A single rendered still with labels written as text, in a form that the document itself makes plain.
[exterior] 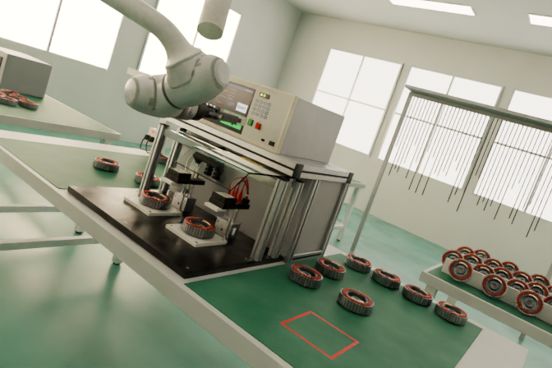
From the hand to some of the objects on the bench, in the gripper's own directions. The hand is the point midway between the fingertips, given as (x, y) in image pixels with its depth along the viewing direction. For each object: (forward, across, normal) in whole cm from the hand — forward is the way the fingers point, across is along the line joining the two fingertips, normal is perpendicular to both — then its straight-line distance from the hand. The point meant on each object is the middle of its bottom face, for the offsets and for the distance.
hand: (233, 117), depth 145 cm
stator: (-4, +4, -40) cm, 40 cm away
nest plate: (-4, +4, -41) cm, 42 cm away
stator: (+20, +54, -43) cm, 72 cm away
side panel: (+37, +24, -43) cm, 62 cm away
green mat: (+19, -73, -44) cm, 87 cm away
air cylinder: (+11, -20, -41) cm, 47 cm away
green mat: (+20, +56, -43) cm, 74 cm away
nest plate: (-4, -20, -41) cm, 46 cm away
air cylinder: (+11, +4, -41) cm, 43 cm away
